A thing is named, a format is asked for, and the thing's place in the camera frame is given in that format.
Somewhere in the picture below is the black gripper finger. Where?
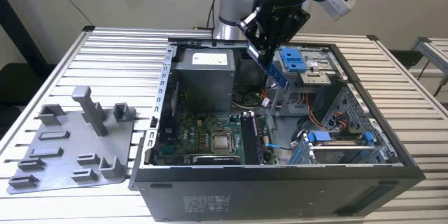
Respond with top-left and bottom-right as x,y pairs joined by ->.
271,6 -> 313,52
235,10 -> 277,62

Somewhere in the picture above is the blue plastic drive caddy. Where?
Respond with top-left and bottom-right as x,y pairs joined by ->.
277,47 -> 306,73

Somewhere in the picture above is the silver metal drive cage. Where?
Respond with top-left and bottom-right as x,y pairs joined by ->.
266,47 -> 347,117

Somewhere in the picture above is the grey power supply unit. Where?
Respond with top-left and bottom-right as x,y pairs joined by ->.
171,48 -> 237,113

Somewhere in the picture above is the dark box behind table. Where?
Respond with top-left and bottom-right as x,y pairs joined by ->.
389,49 -> 425,70

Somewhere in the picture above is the aluminium side table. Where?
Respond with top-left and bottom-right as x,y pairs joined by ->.
409,37 -> 448,80

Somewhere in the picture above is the metal CPU socket cover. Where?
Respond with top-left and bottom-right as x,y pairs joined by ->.
210,129 -> 235,154

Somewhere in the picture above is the silver CPU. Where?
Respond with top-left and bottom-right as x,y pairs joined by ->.
214,136 -> 233,150

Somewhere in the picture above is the green motherboard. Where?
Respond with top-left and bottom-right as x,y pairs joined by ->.
154,112 -> 282,166

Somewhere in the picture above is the hard disk in blue carrier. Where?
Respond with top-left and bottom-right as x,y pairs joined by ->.
293,131 -> 386,166

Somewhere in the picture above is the black graphics card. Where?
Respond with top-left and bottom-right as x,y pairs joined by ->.
191,155 -> 243,166

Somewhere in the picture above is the black open PC case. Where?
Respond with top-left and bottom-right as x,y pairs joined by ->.
129,37 -> 427,222

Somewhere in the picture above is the grey plastic parts rack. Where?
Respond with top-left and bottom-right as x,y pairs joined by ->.
7,86 -> 142,196

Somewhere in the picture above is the black chair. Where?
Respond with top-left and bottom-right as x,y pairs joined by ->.
0,62 -> 47,109

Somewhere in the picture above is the black thin robot cable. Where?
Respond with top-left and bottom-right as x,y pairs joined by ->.
193,0 -> 226,30

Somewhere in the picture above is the yellow black wire bundle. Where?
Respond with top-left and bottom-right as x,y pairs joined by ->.
231,90 -> 271,110

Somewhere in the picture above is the black slanted post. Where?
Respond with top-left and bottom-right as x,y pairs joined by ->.
0,0 -> 49,78

